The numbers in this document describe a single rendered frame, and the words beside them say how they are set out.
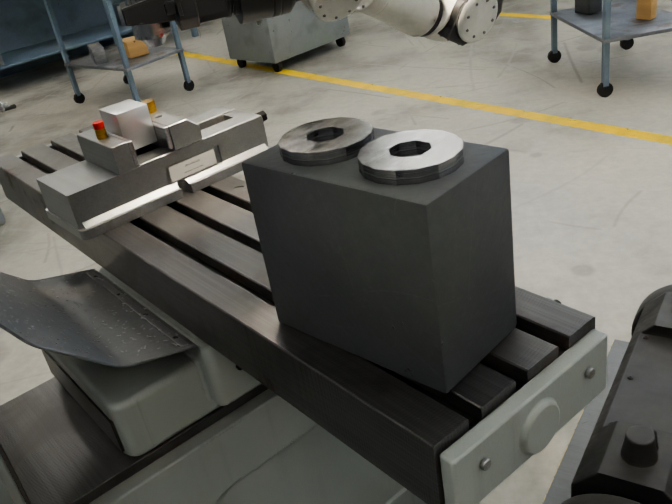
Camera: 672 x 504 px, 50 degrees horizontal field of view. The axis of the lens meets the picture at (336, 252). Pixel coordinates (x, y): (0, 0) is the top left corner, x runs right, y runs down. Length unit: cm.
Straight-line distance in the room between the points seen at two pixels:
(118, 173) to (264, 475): 49
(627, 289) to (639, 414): 138
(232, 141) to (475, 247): 65
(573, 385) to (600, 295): 177
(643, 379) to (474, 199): 68
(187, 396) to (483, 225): 50
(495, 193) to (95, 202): 65
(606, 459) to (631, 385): 18
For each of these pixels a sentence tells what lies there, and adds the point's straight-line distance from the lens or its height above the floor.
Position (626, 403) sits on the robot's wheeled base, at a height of 59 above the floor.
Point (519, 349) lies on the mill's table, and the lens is 70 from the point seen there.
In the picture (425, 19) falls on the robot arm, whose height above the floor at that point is 113.
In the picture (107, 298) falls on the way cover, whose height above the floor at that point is 87.
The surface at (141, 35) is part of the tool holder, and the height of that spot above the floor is 121.
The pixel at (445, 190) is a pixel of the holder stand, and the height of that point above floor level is 113.
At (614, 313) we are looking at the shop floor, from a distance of 240.
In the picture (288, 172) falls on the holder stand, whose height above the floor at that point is 113.
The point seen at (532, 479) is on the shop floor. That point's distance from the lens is 187.
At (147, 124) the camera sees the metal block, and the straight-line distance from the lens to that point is 115.
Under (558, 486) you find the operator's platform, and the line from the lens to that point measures 132.
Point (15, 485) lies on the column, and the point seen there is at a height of 82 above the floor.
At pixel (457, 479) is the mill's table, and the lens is 63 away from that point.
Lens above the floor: 137
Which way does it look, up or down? 29 degrees down
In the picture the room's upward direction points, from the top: 10 degrees counter-clockwise
